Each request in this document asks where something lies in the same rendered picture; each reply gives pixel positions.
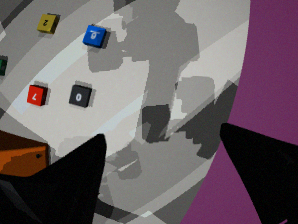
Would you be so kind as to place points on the dark blue block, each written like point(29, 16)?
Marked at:
point(94, 36)

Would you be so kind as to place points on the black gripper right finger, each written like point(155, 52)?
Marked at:
point(268, 168)

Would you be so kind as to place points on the green block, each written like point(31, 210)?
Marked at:
point(3, 65)

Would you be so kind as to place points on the yellow block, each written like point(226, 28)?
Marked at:
point(48, 23)

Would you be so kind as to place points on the black digit block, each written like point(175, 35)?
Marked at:
point(80, 96)

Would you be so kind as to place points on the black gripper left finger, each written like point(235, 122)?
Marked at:
point(63, 193)

